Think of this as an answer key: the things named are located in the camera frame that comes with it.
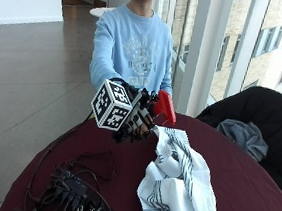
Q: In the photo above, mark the white marker cube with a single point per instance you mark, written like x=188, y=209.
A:
x=111, y=105

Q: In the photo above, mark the white striped cloth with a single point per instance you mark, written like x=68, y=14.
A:
x=177, y=179

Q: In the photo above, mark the the person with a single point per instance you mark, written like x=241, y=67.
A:
x=133, y=44

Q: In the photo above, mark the white window pillar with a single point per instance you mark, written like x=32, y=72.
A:
x=204, y=51

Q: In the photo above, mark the grey cloth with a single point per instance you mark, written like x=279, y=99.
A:
x=245, y=135

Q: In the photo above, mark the white round table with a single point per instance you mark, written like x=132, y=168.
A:
x=101, y=11

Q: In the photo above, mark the dark red tablecloth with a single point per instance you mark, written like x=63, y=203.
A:
x=239, y=195

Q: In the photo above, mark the black armchair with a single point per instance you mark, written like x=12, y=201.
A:
x=266, y=121

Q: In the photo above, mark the beige building outside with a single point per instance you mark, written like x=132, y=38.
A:
x=271, y=41

